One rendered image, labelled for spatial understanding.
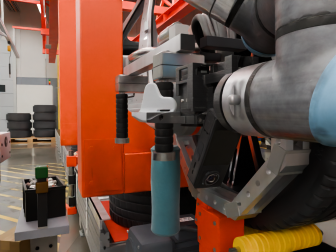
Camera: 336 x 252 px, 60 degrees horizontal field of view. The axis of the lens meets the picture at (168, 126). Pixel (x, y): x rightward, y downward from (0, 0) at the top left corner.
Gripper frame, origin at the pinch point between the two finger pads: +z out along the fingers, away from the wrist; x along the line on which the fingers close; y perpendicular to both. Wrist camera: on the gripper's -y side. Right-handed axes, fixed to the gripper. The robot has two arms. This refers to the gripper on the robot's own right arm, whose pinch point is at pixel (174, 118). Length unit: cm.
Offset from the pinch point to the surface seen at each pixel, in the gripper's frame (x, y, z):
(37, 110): 45, 13, 872
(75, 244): 5, -83, 146
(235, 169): -31.2, -16.0, 25.4
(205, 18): -8.4, 19.2, 3.8
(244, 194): -20.6, -17.5, 7.3
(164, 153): 0.5, -6.5, 3.1
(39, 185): 23, -23, 58
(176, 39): -1.7, 14.4, 2.6
